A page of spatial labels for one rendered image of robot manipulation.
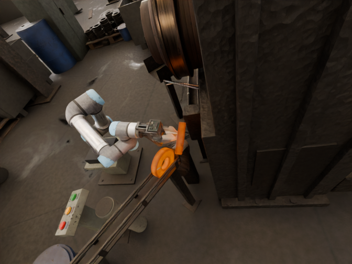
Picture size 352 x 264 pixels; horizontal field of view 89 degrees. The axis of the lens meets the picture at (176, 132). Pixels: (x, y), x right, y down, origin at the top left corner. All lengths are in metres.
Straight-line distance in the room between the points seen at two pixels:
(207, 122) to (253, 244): 0.96
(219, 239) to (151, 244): 0.51
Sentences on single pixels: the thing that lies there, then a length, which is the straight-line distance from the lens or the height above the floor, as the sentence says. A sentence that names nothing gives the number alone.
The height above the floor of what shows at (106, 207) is 0.52.
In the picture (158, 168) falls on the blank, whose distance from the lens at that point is 0.87.
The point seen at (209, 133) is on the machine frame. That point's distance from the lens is 0.74.
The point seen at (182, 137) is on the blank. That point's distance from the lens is 0.77.
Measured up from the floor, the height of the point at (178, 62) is 1.07.
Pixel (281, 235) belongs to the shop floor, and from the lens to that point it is 1.51.
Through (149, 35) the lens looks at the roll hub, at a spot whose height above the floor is 1.16.
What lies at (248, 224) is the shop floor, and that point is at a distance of 1.49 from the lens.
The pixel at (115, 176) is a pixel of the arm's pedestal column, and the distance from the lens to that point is 1.92.
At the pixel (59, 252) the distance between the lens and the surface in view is 1.44.
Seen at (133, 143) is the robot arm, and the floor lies 0.77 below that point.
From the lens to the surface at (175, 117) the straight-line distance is 2.06.
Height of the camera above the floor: 1.47
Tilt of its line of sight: 49 degrees down
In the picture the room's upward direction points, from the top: 24 degrees counter-clockwise
